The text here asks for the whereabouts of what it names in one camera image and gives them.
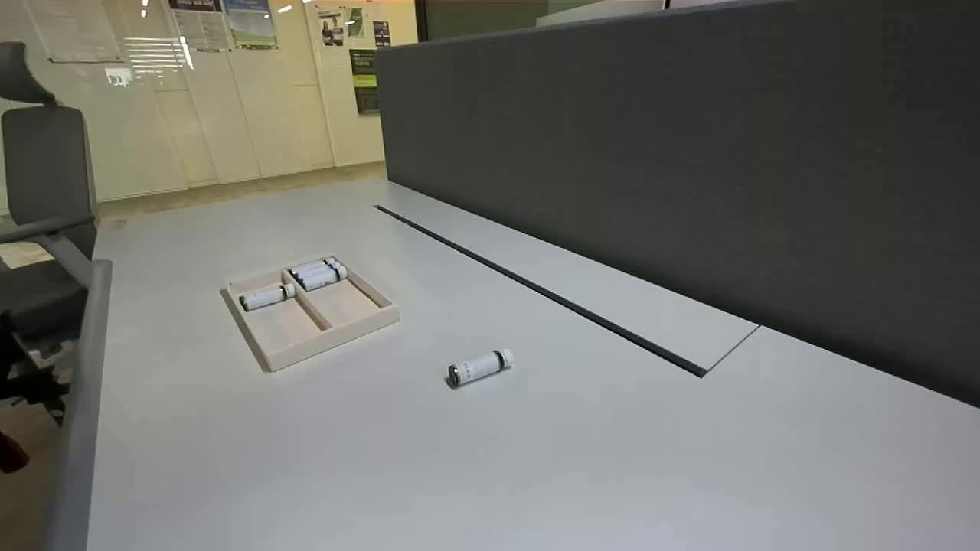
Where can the white bottle in tray front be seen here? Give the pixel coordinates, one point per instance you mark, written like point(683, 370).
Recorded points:
point(267, 294)

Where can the beige wooden compartment tray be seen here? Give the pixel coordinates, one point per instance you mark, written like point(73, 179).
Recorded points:
point(311, 322)

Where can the dark grey desk partition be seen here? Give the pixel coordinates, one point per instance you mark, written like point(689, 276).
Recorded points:
point(802, 162)

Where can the grey office chair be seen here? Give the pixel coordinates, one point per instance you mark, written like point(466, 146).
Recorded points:
point(50, 194)

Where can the grey cable cover flap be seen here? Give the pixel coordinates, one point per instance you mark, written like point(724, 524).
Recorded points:
point(664, 322)

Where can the beige cabinet wall with posters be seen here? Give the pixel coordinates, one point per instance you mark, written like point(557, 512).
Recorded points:
point(191, 92)

